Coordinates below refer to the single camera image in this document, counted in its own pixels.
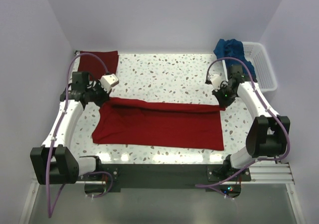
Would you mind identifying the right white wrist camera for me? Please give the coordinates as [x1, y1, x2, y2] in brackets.
[205, 74, 222, 90]

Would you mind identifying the aluminium rail frame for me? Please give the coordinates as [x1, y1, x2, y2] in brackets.
[20, 163, 305, 224]

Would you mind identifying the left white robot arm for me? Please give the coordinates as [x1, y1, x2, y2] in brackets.
[30, 72, 119, 185]

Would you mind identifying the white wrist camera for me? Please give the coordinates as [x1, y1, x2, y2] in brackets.
[205, 74, 222, 90]
[100, 74, 119, 92]

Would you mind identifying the folded dark red shirt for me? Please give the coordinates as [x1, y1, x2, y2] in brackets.
[78, 51, 119, 79]

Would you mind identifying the white plastic basket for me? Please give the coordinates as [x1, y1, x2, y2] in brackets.
[242, 42, 278, 95]

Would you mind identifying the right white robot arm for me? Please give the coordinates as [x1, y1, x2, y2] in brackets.
[206, 64, 290, 181]

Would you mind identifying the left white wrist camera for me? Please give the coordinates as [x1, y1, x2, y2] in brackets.
[100, 74, 119, 92]

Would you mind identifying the red t shirt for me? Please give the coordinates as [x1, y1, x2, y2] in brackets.
[92, 98, 224, 151]

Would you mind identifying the blue t shirt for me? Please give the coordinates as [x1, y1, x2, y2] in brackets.
[213, 39, 257, 82]

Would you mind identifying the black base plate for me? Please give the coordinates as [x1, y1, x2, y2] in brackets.
[74, 163, 252, 197]

